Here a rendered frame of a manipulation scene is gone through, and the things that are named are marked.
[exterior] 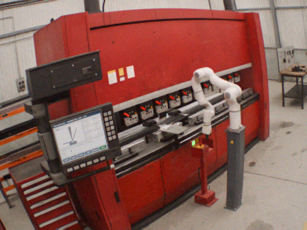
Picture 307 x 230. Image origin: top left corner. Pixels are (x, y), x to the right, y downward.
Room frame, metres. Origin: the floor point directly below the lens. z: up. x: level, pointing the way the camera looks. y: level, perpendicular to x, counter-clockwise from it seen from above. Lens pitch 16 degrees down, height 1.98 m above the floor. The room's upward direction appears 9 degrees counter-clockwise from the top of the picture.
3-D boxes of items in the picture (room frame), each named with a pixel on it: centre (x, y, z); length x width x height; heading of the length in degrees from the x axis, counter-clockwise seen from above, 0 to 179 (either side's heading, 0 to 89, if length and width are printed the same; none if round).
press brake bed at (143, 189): (3.27, -0.62, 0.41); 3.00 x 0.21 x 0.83; 130
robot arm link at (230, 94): (2.45, -0.76, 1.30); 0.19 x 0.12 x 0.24; 132
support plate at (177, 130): (2.77, -0.19, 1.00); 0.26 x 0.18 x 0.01; 40
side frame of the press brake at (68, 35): (2.38, 0.77, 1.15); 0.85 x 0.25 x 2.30; 40
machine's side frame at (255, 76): (4.48, -1.71, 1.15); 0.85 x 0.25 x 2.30; 40
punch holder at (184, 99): (3.12, -0.38, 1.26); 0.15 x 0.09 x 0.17; 130
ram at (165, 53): (3.30, -0.59, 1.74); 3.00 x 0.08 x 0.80; 130
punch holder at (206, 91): (3.38, -0.68, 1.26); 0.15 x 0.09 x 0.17; 130
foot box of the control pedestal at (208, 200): (2.72, -0.49, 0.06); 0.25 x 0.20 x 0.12; 41
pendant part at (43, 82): (1.68, 0.55, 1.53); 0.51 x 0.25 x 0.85; 123
